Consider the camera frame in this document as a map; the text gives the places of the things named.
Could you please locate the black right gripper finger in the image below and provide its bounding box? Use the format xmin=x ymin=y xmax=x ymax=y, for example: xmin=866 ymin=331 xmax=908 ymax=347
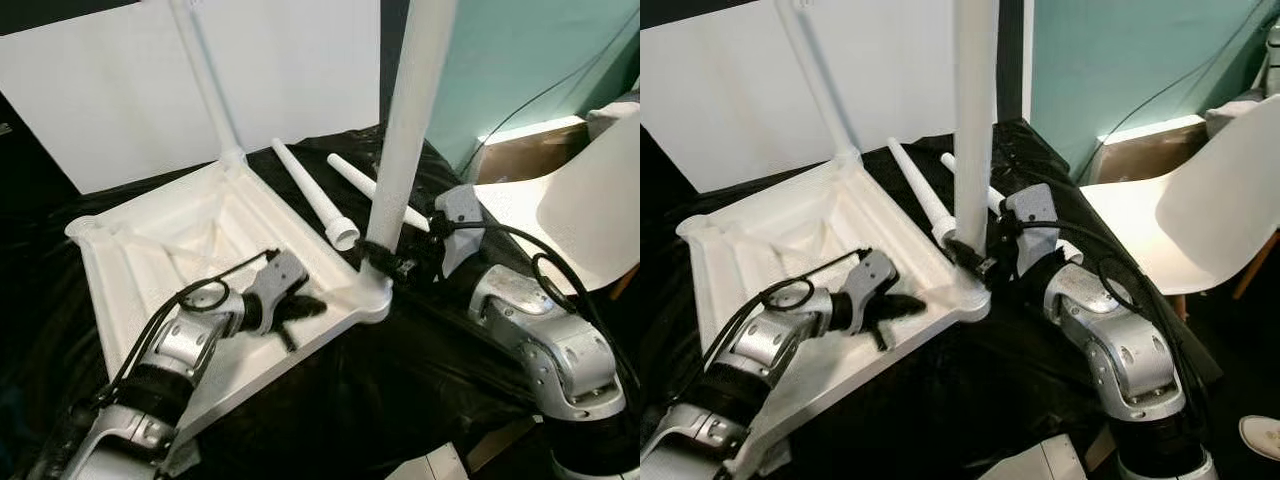
xmin=945 ymin=238 xmax=993 ymax=277
xmin=357 ymin=242 xmax=403 ymax=279

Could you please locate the dark grey post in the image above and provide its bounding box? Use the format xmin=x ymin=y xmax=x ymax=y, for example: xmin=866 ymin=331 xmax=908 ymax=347
xmin=380 ymin=0 xmax=413 ymax=131
xmin=995 ymin=0 xmax=1026 ymax=126

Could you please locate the white plastic shell chair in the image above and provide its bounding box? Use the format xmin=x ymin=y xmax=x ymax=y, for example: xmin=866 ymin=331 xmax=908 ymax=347
xmin=1080 ymin=95 xmax=1280 ymax=296
xmin=475 ymin=105 xmax=641 ymax=296

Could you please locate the large white board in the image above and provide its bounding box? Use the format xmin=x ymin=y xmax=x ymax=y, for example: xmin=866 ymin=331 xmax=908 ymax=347
xmin=0 ymin=0 xmax=381 ymax=196
xmin=640 ymin=0 xmax=1001 ymax=193

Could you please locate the white shoe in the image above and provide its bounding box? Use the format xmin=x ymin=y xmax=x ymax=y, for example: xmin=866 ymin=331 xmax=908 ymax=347
xmin=1240 ymin=415 xmax=1280 ymax=461

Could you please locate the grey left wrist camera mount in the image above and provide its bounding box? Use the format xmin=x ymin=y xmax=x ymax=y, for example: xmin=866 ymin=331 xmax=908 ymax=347
xmin=838 ymin=250 xmax=899 ymax=336
xmin=245 ymin=250 xmax=309 ymax=336

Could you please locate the brown cardboard box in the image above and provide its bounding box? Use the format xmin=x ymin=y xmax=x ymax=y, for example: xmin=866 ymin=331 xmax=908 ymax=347
xmin=475 ymin=120 xmax=591 ymax=186

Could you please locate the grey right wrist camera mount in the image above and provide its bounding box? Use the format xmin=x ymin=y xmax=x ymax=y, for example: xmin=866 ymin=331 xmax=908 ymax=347
xmin=435 ymin=185 xmax=486 ymax=276
xmin=1003 ymin=183 xmax=1059 ymax=276

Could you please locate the light grey cushion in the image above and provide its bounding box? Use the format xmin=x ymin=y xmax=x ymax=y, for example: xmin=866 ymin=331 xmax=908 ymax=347
xmin=585 ymin=95 xmax=641 ymax=136
xmin=1205 ymin=95 xmax=1266 ymax=136

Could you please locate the white plastic children table top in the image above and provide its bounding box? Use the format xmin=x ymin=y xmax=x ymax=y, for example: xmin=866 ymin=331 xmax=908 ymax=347
xmin=677 ymin=150 xmax=993 ymax=476
xmin=65 ymin=150 xmax=393 ymax=446

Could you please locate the thin black wall cable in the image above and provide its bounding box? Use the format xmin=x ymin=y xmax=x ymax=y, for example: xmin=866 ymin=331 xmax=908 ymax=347
xmin=455 ymin=10 xmax=641 ymax=181
xmin=1075 ymin=0 xmax=1280 ymax=181

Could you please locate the black plastic sheet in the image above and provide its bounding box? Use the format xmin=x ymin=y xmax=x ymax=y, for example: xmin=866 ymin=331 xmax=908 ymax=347
xmin=0 ymin=125 xmax=641 ymax=480
xmin=640 ymin=120 xmax=1223 ymax=480

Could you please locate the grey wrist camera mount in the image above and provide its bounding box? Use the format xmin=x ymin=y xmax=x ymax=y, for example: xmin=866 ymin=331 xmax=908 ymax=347
xmin=838 ymin=250 xmax=899 ymax=336
xmin=245 ymin=250 xmax=309 ymax=336
xmin=1003 ymin=183 xmax=1059 ymax=276
xmin=435 ymin=185 xmax=486 ymax=276

